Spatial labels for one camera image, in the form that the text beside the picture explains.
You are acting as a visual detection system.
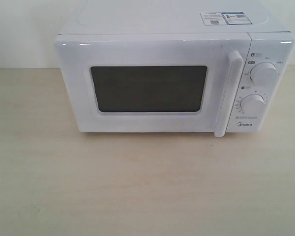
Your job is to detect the white lower timer knob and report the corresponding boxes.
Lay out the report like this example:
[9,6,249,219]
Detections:
[240,94,266,114]

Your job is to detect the warning label sticker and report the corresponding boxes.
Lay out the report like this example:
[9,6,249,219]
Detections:
[200,12,252,26]

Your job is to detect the white microwave door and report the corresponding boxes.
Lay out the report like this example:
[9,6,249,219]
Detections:
[55,33,251,137]

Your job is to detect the white upper control knob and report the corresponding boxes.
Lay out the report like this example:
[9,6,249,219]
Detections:
[250,62,278,85]

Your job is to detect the white Midea microwave oven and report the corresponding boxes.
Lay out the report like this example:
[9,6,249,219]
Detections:
[57,0,295,133]

